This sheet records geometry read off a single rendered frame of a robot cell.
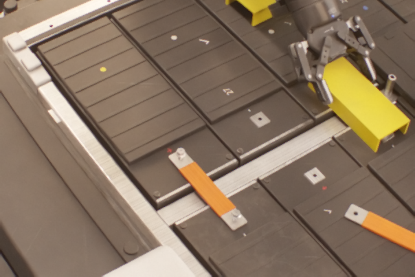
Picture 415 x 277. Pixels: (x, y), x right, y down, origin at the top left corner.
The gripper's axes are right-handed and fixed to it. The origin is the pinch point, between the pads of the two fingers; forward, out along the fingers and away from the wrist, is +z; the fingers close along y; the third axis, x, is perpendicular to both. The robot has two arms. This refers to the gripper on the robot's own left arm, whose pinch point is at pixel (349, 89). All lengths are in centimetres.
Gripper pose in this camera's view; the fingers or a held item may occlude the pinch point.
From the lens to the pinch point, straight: 139.1
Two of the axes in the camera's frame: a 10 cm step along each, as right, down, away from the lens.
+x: -4.5, 1.0, 8.9
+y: 8.0, -4.0, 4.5
